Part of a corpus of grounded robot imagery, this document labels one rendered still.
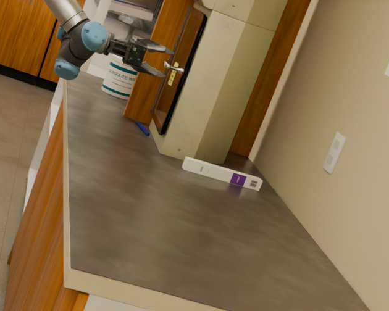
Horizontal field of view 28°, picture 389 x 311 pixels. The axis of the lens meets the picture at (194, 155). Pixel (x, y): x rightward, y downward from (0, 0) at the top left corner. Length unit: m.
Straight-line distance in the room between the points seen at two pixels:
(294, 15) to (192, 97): 0.60
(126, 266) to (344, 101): 1.07
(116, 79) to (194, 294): 1.70
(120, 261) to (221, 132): 1.10
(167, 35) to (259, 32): 0.40
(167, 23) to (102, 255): 1.38
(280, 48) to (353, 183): 0.85
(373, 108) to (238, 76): 0.51
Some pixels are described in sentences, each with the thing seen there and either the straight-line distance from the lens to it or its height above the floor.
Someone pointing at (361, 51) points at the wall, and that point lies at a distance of 2.35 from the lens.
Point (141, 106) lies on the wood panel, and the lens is 2.76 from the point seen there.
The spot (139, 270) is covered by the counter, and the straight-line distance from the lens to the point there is 1.49.
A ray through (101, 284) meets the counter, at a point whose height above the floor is 0.92.
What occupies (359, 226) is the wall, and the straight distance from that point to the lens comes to 2.02.
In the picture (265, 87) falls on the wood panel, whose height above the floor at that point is 1.21.
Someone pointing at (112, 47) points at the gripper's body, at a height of 1.20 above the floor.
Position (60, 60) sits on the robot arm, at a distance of 2.32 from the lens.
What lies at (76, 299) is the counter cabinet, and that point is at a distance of 1.43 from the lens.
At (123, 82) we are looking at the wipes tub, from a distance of 3.06.
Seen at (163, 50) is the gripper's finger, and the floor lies 1.24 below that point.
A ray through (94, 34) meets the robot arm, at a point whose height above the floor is 1.24.
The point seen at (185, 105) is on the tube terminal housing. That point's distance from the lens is 2.40.
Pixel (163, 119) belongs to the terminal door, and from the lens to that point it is 2.43.
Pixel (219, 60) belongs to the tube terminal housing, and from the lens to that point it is 2.39.
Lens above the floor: 1.49
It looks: 12 degrees down
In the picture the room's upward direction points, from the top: 21 degrees clockwise
